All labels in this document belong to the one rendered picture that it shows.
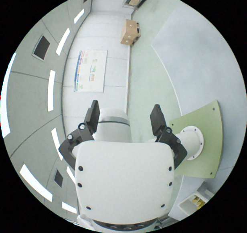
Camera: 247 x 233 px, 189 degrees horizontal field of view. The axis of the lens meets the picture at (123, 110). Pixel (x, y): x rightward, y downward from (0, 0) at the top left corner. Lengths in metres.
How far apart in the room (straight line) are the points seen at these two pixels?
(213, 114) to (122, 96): 3.22
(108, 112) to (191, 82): 0.40
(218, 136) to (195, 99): 0.23
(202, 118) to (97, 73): 3.26
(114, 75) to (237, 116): 3.40
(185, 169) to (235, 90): 0.37
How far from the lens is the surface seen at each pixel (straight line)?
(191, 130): 0.31
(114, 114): 0.16
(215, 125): 0.29
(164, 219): 1.24
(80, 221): 0.21
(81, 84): 3.31
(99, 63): 3.43
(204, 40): 0.51
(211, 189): 0.51
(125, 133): 0.15
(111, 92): 3.25
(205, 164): 0.33
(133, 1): 5.33
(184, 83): 0.47
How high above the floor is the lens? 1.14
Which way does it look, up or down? 17 degrees down
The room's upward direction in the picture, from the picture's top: 90 degrees counter-clockwise
